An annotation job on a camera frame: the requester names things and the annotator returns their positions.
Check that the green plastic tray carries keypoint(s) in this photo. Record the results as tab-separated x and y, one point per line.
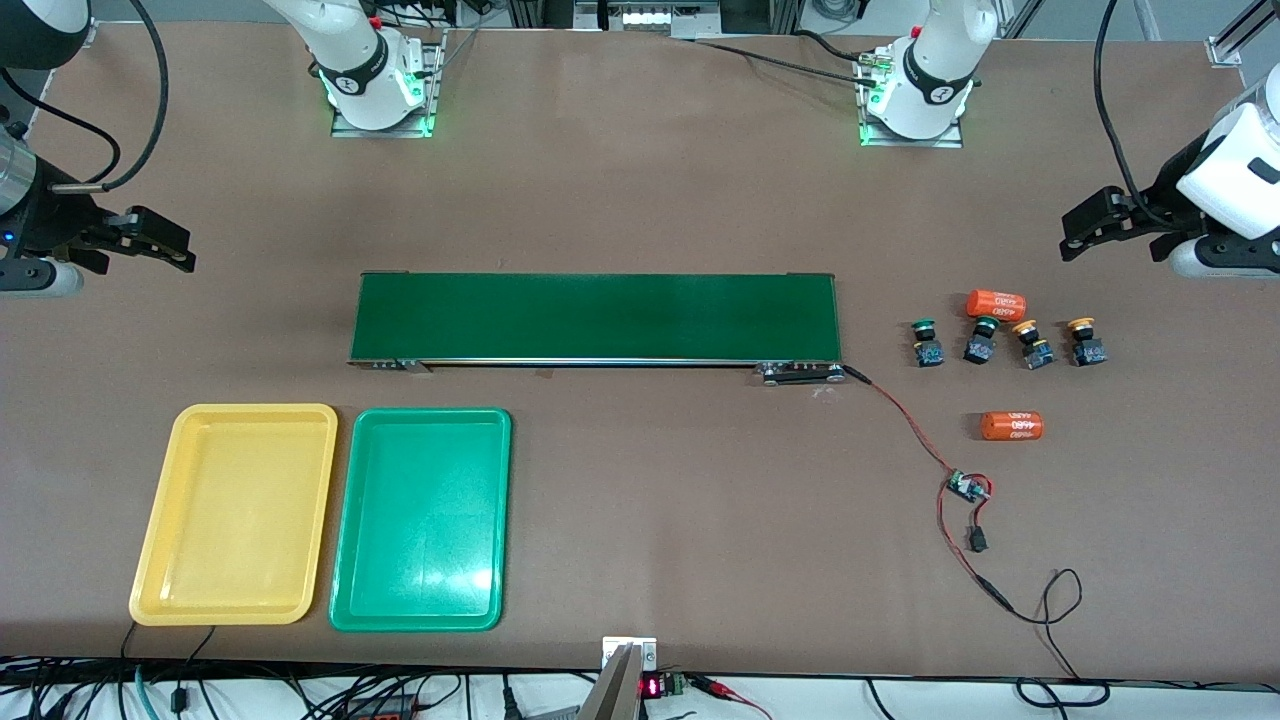
420	520

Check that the yellow plastic tray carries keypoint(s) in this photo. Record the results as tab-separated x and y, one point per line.
235	520

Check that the yellow push button switch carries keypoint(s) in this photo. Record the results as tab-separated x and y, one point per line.
1037	352
1088	350

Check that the aluminium frame profile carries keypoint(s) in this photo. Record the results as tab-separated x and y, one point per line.
91	38
1228	48

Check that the green push button switch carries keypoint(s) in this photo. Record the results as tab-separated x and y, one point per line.
930	352
981	348

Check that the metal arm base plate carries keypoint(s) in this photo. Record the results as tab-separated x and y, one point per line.
432	90
868	125

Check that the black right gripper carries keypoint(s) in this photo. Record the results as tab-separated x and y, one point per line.
48	220

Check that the red digit display module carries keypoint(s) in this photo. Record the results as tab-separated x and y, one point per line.
652	687

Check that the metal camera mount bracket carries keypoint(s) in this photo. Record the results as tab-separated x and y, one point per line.
615	690

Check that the small green circuit board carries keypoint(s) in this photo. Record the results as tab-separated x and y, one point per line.
965	486

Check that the orange electronic device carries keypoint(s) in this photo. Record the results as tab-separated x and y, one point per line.
385	712

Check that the green conveyor belt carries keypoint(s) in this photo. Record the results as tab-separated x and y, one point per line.
750	320

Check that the red clip lead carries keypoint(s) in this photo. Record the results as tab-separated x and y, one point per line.
715	686

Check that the small black connector plug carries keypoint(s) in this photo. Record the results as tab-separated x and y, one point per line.
978	542

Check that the metal frame rack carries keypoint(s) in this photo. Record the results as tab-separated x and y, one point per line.
650	18

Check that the orange 4680 cylinder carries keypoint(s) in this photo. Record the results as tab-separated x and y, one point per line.
995	304
1010	426

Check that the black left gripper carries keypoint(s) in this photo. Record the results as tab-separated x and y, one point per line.
1165	189

